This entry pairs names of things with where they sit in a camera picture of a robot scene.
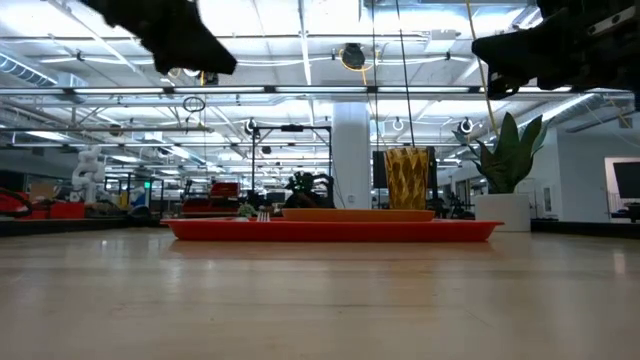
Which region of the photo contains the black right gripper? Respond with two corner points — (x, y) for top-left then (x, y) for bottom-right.
(470, 0), (640, 101)

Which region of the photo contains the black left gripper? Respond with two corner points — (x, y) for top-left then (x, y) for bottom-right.
(79, 0), (239, 77)

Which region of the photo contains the amber textured glass cup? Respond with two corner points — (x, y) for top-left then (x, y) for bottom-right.
(383, 146), (432, 211)

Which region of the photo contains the orange round plate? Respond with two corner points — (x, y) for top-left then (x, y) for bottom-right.
(280, 207), (437, 224)

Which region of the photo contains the red plastic tray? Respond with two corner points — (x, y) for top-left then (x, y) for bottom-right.
(160, 217), (505, 244)

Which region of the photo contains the green plant in white pot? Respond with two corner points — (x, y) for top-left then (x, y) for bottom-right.
(452, 111), (550, 233)

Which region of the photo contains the red equipment box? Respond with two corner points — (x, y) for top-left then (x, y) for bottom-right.
(210, 181), (242, 202)

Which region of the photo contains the white robot figure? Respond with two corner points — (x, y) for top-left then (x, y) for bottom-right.
(70, 145), (108, 206)

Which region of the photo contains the white round building column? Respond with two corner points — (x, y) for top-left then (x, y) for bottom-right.
(331, 102), (373, 210)

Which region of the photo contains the red storage bin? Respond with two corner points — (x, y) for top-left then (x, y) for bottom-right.
(19, 201), (87, 221)

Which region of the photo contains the yellow hanging cable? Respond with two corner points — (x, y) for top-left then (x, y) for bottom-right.
(464, 0), (500, 137)

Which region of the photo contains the black hanging cable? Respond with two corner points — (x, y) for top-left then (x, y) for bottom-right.
(393, 0), (417, 150)

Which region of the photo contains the black metal frame rig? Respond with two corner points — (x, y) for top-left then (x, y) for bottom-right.
(249, 123), (334, 209)

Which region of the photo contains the black ceiling cable reel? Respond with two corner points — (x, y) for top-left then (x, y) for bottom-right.
(341, 42), (367, 71)

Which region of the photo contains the dark wall screen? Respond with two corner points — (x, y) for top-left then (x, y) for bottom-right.
(603, 156), (640, 222)

